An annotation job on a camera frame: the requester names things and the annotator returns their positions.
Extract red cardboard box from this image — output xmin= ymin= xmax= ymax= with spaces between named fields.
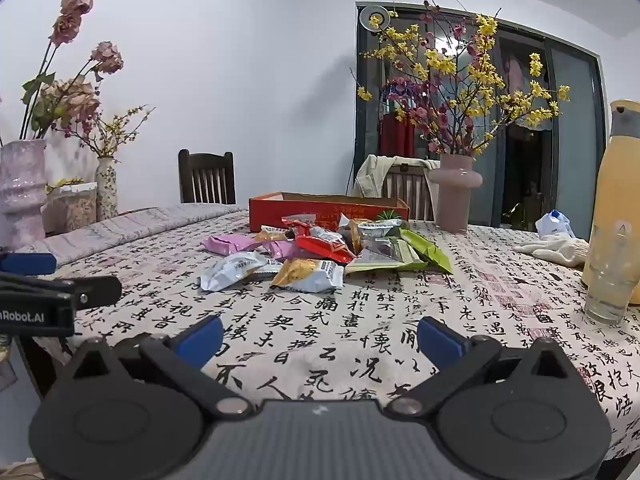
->
xmin=249 ymin=191 xmax=411 ymax=233

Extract pale green snack packet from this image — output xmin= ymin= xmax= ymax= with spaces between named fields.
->
xmin=344 ymin=236 xmax=430 ymax=276

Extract clear lidded container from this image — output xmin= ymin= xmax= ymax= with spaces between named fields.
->
xmin=44 ymin=181 xmax=99 ymax=235

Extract yellow blossom sprig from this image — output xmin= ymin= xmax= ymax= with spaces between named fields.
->
xmin=52 ymin=105 xmax=153 ymax=161

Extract pink flanged vase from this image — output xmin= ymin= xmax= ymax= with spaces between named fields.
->
xmin=428 ymin=154 xmax=484 ymax=234

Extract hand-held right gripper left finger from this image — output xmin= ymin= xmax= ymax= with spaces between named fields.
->
xmin=62 ymin=316 xmax=251 ymax=421

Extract printed calligraphy tablecloth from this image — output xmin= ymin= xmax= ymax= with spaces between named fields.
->
xmin=30 ymin=204 xmax=640 ymax=480

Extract yellow white snack packet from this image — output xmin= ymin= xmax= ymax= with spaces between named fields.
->
xmin=270 ymin=258 xmax=346 ymax=295

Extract silver snack packet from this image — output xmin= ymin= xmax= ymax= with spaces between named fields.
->
xmin=356 ymin=219 xmax=403 ymax=239

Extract red hanging garment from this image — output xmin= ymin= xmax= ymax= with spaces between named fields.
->
xmin=378 ymin=80 xmax=417 ymax=158

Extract white cloth glove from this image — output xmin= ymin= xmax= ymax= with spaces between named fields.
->
xmin=514 ymin=232 xmax=591 ymax=267

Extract round lamp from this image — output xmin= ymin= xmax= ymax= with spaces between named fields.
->
xmin=358 ymin=4 xmax=389 ymax=32

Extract yellow and pink flowering branches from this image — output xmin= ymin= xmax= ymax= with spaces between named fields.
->
xmin=356 ymin=0 xmax=572 ymax=158

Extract pink snack packet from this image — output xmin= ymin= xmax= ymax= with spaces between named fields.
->
xmin=201 ymin=233 xmax=263 ymax=257
xmin=260 ymin=239 xmax=303 ymax=262

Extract tall mottled pink vase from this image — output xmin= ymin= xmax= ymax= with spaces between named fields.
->
xmin=0 ymin=139 xmax=48 ymax=252

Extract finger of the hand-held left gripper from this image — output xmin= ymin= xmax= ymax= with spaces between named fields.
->
xmin=0 ymin=253 xmax=57 ymax=276
xmin=0 ymin=272 xmax=123 ymax=311

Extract blue white plastic bag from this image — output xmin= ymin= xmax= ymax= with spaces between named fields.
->
xmin=536 ymin=209 xmax=577 ymax=239

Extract slatted wooden chair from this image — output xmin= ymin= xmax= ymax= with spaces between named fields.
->
xmin=382 ymin=157 xmax=441 ymax=222

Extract dark wooden chair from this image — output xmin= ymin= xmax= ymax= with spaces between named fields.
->
xmin=178 ymin=148 xmax=236 ymax=205

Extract yellow drink bottle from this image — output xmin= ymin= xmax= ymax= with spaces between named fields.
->
xmin=581 ymin=99 xmax=640 ymax=306

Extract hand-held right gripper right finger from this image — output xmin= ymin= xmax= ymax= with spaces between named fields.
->
xmin=389 ymin=316 xmax=581 ymax=418

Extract chair with beige jacket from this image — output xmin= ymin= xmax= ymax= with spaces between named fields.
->
xmin=353 ymin=154 xmax=442 ymax=198

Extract clear drinking glass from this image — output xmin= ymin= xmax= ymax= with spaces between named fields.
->
xmin=584 ymin=254 xmax=637 ymax=326

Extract brown round cookie packet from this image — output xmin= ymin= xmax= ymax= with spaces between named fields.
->
xmin=339 ymin=219 xmax=365 ymax=257

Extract dried rose bouquet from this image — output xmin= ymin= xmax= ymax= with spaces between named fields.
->
xmin=20 ymin=0 xmax=125 ymax=141

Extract small floral vase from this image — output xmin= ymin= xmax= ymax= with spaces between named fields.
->
xmin=95 ymin=156 xmax=119 ymax=222

